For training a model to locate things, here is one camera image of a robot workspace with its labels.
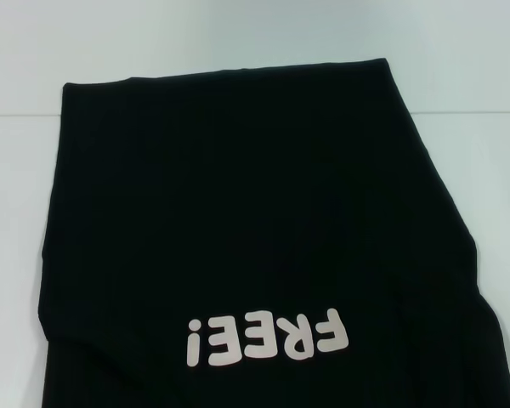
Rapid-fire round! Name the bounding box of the black shirt with white print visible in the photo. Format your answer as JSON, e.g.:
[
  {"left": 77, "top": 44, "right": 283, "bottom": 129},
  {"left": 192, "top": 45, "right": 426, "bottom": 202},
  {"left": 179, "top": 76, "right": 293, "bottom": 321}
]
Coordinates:
[{"left": 37, "top": 57, "right": 510, "bottom": 408}]

